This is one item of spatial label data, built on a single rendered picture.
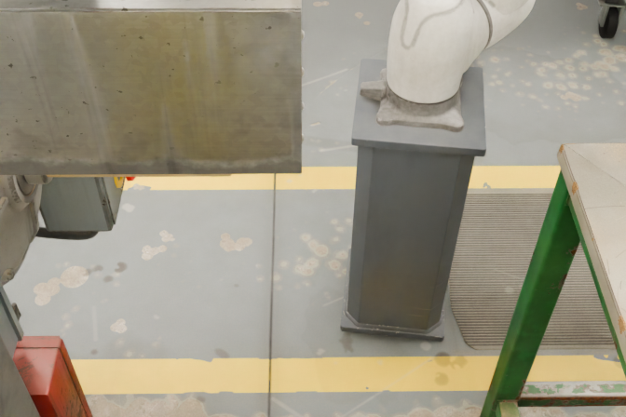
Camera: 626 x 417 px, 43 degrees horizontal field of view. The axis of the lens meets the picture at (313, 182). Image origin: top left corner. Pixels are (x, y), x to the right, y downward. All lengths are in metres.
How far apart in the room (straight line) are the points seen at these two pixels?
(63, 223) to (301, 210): 1.33
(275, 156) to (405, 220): 1.26
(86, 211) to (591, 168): 0.77
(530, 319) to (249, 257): 0.98
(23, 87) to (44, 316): 1.77
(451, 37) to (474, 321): 0.93
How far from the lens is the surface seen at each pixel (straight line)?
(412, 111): 1.65
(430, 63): 1.57
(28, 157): 0.60
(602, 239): 1.22
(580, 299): 2.34
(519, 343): 1.67
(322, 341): 2.15
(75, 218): 1.18
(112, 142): 0.58
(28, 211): 0.87
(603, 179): 1.31
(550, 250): 1.44
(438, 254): 1.90
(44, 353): 1.46
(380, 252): 1.91
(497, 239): 2.42
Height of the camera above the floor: 1.80
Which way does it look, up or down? 46 degrees down
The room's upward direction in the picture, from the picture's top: 1 degrees clockwise
